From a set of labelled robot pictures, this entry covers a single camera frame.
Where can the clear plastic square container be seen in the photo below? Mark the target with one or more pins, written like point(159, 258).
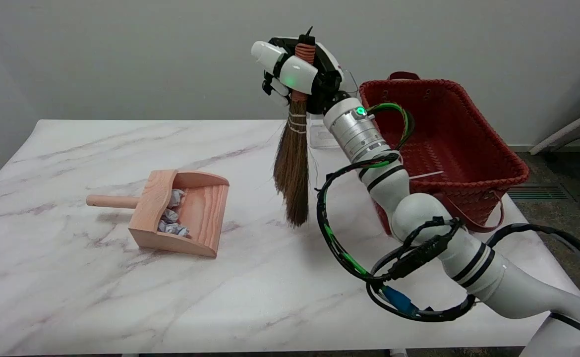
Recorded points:
point(322, 136)

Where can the brown straw hand broom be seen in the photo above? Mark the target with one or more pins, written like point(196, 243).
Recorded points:
point(292, 168)

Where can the white furniture tube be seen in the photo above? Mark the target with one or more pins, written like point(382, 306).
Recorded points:
point(567, 129)

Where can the crumpled white paper ball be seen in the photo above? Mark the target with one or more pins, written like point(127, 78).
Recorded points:
point(173, 229)
point(169, 215)
point(176, 197)

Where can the wooden dustpan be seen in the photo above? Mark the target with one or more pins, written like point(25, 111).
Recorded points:
point(201, 213)

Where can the red woven basket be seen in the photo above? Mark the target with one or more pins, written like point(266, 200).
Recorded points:
point(448, 134)

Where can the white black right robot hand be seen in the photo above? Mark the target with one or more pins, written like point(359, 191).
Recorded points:
point(302, 74)

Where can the floor vent grille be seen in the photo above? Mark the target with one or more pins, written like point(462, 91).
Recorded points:
point(538, 192)

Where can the thin white stick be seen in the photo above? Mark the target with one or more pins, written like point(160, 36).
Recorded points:
point(426, 175)

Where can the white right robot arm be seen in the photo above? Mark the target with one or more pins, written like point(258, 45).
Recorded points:
point(411, 208)

